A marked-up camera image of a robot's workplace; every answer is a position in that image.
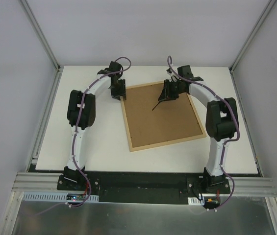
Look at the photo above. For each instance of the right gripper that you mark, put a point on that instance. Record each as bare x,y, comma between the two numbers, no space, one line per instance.
166,92

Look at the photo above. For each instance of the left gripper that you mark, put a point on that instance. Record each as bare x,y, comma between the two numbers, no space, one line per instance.
118,91

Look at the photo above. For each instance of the wooden picture frame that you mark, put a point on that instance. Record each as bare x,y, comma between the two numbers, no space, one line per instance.
171,122

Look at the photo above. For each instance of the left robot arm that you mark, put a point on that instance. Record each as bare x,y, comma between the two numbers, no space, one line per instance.
81,114

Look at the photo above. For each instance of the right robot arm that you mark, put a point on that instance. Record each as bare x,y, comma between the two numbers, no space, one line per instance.
221,123

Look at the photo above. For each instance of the left aluminium corner post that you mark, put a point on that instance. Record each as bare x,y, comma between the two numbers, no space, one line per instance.
39,33

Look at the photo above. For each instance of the aluminium corner post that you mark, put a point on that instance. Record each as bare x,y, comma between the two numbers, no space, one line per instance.
259,23
39,33

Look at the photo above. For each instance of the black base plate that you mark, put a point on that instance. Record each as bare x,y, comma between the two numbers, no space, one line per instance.
141,187

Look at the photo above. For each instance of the right white cable duct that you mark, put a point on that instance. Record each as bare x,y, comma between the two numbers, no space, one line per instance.
195,201

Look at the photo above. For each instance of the white cable duct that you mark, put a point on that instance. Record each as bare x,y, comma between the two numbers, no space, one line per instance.
59,197
195,201

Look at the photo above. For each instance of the aluminium rail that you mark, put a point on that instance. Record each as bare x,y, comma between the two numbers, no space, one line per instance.
33,181

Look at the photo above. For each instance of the right aluminium corner post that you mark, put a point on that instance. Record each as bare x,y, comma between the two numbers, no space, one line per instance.
259,23

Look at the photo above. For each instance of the left white cable duct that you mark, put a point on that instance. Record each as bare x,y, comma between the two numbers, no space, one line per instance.
59,197

